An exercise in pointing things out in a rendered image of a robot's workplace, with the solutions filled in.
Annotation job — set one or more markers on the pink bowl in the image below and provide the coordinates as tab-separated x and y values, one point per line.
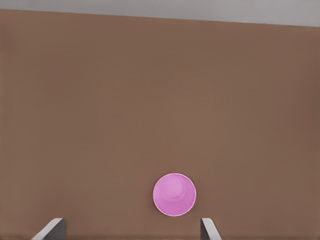
174	194

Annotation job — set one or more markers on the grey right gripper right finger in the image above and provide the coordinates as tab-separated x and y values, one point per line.
209	231

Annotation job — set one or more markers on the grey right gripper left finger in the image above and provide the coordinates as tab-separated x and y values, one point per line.
53	231

